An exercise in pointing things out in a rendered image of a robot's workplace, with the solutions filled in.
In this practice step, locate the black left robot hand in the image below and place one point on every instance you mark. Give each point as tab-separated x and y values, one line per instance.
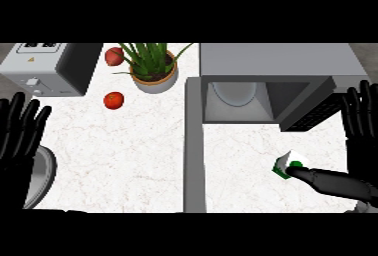
20	140

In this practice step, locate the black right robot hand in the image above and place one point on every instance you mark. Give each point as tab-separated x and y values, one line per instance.
360	156

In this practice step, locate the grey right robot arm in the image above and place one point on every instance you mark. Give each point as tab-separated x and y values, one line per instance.
365	208

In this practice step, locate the green and white milk carton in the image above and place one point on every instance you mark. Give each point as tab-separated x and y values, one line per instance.
287	165

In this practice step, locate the grey microwave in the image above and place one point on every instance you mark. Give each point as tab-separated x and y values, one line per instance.
281	80

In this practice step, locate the grey microwave door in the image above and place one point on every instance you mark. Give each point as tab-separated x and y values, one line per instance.
194	146

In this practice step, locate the grey round sink basin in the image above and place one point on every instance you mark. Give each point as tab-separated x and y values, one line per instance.
42	176

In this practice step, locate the grey toaster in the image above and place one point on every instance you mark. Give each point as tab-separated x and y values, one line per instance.
47	68

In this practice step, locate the red tomato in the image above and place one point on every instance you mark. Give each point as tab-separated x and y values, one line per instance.
114	100

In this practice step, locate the red apple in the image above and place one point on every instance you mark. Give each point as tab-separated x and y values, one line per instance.
114	56

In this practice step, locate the potted green plant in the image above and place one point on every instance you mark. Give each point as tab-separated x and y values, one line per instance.
151	66

